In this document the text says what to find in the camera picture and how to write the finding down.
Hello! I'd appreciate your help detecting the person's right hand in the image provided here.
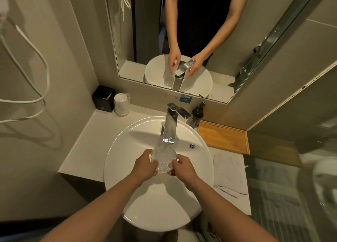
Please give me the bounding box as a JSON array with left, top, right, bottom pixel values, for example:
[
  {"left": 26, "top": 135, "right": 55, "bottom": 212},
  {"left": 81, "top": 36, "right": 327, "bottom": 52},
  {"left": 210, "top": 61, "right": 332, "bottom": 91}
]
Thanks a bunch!
[{"left": 168, "top": 154, "right": 200, "bottom": 191}]

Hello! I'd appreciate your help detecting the person's left hand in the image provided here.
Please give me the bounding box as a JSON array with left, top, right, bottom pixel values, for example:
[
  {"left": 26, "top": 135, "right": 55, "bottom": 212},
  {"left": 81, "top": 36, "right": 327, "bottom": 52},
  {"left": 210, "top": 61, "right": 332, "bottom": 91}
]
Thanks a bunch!
[{"left": 131, "top": 149, "right": 159, "bottom": 183}]

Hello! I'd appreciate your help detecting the clear drinking glass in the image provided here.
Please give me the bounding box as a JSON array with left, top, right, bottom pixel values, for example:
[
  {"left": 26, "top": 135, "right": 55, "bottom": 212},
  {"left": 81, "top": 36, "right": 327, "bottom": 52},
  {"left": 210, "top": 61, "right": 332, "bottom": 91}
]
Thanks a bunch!
[{"left": 150, "top": 145, "right": 179, "bottom": 174}]

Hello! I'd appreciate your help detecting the person's left forearm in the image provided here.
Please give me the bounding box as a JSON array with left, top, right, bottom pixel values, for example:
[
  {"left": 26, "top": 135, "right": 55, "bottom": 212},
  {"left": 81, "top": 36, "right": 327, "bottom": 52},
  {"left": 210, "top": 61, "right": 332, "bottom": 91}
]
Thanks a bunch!
[{"left": 39, "top": 174, "right": 144, "bottom": 242}]

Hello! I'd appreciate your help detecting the person's right forearm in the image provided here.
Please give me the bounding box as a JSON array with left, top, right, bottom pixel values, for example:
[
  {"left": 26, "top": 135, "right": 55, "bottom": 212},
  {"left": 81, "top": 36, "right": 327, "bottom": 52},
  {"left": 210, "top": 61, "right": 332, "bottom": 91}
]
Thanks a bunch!
[{"left": 188, "top": 176, "right": 279, "bottom": 242}]

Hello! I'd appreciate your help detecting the chrome faucet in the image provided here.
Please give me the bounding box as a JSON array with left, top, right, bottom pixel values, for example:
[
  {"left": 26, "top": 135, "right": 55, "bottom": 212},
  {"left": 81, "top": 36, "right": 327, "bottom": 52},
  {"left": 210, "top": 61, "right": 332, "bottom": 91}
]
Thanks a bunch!
[{"left": 161, "top": 102, "right": 191, "bottom": 144}]

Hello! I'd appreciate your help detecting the white round sink basin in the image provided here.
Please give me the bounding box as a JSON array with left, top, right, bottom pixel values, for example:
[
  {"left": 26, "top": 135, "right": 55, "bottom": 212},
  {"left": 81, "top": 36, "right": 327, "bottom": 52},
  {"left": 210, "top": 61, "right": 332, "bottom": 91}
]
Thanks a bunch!
[{"left": 103, "top": 116, "right": 214, "bottom": 232}]

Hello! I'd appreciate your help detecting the dark soap pump bottle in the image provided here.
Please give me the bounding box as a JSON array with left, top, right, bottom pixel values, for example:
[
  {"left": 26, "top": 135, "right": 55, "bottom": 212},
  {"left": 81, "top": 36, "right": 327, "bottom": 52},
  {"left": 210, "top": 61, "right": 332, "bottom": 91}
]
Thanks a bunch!
[{"left": 186, "top": 102, "right": 206, "bottom": 129}]

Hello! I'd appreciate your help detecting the wooden tray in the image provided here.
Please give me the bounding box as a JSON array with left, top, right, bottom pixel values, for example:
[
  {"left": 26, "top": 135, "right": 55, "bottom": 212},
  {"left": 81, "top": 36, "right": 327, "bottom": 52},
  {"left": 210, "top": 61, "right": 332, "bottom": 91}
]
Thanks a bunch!
[{"left": 197, "top": 120, "right": 251, "bottom": 155}]

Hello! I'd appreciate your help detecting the white folded towel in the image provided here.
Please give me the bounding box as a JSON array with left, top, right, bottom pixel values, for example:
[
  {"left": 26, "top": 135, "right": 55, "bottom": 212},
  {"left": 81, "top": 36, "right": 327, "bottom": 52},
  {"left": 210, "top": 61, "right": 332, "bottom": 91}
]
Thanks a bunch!
[{"left": 213, "top": 152, "right": 249, "bottom": 199}]

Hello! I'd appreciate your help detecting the wrapped white cup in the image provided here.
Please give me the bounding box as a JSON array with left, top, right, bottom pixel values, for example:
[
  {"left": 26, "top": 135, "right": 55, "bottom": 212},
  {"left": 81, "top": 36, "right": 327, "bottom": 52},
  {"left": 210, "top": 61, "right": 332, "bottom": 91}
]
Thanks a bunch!
[{"left": 114, "top": 93, "right": 131, "bottom": 117}]

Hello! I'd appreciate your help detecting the black amenity box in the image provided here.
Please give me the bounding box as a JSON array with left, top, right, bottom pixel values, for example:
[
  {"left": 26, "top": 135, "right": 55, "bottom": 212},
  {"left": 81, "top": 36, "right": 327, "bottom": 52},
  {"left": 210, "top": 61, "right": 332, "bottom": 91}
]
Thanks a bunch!
[{"left": 92, "top": 85, "right": 116, "bottom": 113}]

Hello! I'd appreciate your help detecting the glass shower door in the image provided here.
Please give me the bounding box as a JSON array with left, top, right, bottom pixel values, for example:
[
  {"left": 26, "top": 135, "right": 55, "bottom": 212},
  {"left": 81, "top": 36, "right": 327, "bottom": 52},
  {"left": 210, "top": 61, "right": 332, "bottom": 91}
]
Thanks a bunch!
[{"left": 243, "top": 65, "right": 337, "bottom": 242}]

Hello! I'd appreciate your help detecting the wall mirror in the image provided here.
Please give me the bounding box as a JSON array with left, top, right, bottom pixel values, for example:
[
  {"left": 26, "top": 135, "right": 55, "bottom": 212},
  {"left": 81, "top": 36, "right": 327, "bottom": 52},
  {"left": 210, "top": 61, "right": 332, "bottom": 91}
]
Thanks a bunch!
[{"left": 103, "top": 0, "right": 323, "bottom": 105}]

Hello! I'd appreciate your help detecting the white hair dryer cord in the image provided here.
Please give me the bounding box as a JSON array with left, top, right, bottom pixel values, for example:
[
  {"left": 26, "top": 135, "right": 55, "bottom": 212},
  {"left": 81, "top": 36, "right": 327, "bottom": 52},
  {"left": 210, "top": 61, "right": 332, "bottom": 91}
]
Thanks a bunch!
[{"left": 0, "top": 24, "right": 50, "bottom": 124}]

